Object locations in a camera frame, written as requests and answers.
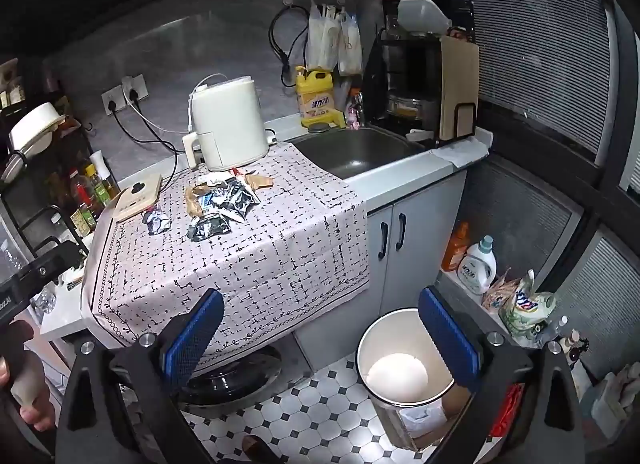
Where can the person's foot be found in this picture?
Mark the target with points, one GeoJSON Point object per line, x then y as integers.
{"type": "Point", "coordinates": [260, 451]}

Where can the yellow sponge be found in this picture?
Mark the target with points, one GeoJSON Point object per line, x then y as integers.
{"type": "Point", "coordinates": [337, 119]}

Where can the black dish rack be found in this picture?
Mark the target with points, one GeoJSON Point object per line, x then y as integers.
{"type": "Point", "coordinates": [377, 73]}

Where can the row of condiment bottles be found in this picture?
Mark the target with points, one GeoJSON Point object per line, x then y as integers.
{"type": "Point", "coordinates": [87, 194]}

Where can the steel pot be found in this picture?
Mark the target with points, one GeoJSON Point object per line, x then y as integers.
{"type": "Point", "coordinates": [410, 107]}

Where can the white round bin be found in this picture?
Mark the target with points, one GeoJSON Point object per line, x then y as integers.
{"type": "Point", "coordinates": [400, 374]}

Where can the grey pot lid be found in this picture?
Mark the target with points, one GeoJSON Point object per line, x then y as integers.
{"type": "Point", "coordinates": [11, 167]}

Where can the small brown cap bottles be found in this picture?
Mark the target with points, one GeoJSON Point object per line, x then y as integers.
{"type": "Point", "coordinates": [572, 344]}

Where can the beige cutting board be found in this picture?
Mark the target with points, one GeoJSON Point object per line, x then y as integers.
{"type": "Point", "coordinates": [460, 78]}

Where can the pink snack packet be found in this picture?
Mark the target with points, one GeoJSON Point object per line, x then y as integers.
{"type": "Point", "coordinates": [500, 299]}

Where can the white power adapter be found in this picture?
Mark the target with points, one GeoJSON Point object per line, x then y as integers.
{"type": "Point", "coordinates": [271, 136]}

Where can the red plastic bag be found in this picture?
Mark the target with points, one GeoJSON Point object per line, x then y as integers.
{"type": "Point", "coordinates": [513, 404]}

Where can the dark round sink plug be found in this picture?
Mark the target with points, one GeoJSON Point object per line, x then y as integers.
{"type": "Point", "coordinates": [318, 128]}

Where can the hanging clear plastic bag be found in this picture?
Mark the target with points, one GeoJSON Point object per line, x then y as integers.
{"type": "Point", "coordinates": [350, 46]}
{"type": "Point", "coordinates": [322, 38]}

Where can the foil ball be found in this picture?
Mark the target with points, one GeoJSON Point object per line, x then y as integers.
{"type": "Point", "coordinates": [156, 221]}

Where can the small white dish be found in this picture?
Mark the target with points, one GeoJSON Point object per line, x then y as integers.
{"type": "Point", "coordinates": [419, 134]}

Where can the green white refill pouch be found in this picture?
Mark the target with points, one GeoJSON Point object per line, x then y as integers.
{"type": "Point", "coordinates": [527, 309]}

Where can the white cloth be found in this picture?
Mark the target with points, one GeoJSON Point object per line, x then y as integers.
{"type": "Point", "coordinates": [462, 151]}

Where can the white tissue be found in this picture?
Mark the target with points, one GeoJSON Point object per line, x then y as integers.
{"type": "Point", "coordinates": [207, 179]}

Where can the grey sink cabinet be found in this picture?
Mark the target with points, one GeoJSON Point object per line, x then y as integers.
{"type": "Point", "coordinates": [425, 224]}

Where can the small pink bottle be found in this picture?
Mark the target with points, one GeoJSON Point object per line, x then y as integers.
{"type": "Point", "coordinates": [354, 113]}

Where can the brown cardboard box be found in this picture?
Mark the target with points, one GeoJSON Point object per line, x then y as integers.
{"type": "Point", "coordinates": [457, 401]}

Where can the white black patterned tablecloth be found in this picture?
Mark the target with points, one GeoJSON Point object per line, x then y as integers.
{"type": "Point", "coordinates": [280, 254]}

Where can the steel kitchen sink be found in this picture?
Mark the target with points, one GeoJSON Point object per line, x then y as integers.
{"type": "Point", "coordinates": [350, 153]}

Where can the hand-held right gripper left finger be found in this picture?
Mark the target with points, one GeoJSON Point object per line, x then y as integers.
{"type": "Point", "coordinates": [197, 334]}

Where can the person's left hand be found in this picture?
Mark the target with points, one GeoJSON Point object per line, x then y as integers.
{"type": "Point", "coordinates": [40, 419]}

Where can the washing machine door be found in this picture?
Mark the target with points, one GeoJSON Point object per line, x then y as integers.
{"type": "Point", "coordinates": [235, 384]}

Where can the white bowl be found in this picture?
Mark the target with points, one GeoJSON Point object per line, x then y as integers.
{"type": "Point", "coordinates": [35, 126]}

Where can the clear plastic bottle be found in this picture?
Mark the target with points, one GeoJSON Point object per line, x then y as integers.
{"type": "Point", "coordinates": [552, 331]}

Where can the brown paper piece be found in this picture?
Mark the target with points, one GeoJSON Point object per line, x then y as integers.
{"type": "Point", "coordinates": [196, 201]}

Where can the grey wall socket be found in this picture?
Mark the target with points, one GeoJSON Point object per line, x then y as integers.
{"type": "Point", "coordinates": [136, 87]}
{"type": "Point", "coordinates": [112, 99]}

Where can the pile of black white wrappers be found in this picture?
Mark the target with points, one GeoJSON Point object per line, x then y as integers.
{"type": "Point", "coordinates": [227, 199]}

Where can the white laundry detergent bottle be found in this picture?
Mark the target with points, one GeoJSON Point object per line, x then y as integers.
{"type": "Point", "coordinates": [477, 269]}

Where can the black spice rack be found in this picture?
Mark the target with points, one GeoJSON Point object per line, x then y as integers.
{"type": "Point", "coordinates": [30, 224]}

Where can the beige kitchen scale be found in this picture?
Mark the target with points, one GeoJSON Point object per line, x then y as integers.
{"type": "Point", "coordinates": [135, 196]}

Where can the white air fryer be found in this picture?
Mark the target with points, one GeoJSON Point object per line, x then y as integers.
{"type": "Point", "coordinates": [227, 123]}

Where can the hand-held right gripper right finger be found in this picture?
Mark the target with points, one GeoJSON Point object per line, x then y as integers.
{"type": "Point", "coordinates": [447, 339]}

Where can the white plastic container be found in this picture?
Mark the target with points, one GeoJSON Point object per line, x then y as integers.
{"type": "Point", "coordinates": [422, 16]}

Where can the orange cleaner bottle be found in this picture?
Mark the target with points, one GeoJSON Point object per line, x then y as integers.
{"type": "Point", "coordinates": [455, 249]}

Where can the grey window blind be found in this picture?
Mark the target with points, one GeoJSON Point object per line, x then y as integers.
{"type": "Point", "coordinates": [540, 43]}

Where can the yellow dish soap bottle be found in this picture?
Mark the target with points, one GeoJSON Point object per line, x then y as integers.
{"type": "Point", "coordinates": [315, 103]}

